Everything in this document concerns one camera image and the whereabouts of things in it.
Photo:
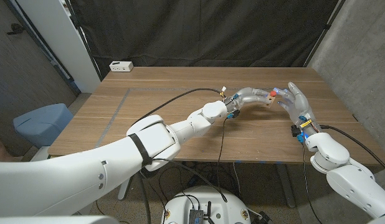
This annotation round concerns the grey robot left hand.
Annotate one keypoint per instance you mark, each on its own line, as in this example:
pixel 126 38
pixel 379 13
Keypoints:
pixel 248 97

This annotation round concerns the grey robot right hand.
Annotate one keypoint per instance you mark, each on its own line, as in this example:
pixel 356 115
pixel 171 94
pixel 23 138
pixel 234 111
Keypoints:
pixel 298 105

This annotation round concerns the wooden block with holes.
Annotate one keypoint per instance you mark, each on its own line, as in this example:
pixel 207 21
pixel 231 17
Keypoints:
pixel 270 100

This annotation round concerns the red screw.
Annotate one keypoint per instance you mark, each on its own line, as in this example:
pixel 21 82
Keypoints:
pixel 273 93

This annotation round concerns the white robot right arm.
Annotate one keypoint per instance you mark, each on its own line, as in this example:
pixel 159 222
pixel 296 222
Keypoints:
pixel 348 174

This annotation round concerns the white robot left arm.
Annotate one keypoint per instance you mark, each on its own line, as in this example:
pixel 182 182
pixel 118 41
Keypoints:
pixel 86 177

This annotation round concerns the grey table leg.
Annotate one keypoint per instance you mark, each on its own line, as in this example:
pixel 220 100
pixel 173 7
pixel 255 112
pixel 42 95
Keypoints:
pixel 124 189
pixel 286 186

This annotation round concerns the black backdrop stand pole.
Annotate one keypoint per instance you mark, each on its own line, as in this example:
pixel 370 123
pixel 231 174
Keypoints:
pixel 82 35
pixel 327 27

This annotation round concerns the black backdrop curtain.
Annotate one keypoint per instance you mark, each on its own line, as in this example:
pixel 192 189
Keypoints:
pixel 195 31

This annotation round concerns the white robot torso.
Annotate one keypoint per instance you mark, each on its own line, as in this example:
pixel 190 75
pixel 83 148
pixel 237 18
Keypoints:
pixel 208 199

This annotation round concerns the black antenna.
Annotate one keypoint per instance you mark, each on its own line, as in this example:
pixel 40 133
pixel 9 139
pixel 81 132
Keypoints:
pixel 208 211

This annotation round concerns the grey electronics box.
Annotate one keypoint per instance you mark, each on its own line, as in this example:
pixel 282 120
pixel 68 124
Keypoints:
pixel 195 217

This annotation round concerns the white power strip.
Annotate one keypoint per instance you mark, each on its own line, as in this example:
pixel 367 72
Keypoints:
pixel 121 66

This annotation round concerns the blue-grey stool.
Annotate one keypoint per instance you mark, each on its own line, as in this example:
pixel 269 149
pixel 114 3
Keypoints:
pixel 43 124

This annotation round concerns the person's bare leg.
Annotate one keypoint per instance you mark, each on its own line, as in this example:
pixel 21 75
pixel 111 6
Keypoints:
pixel 2 152

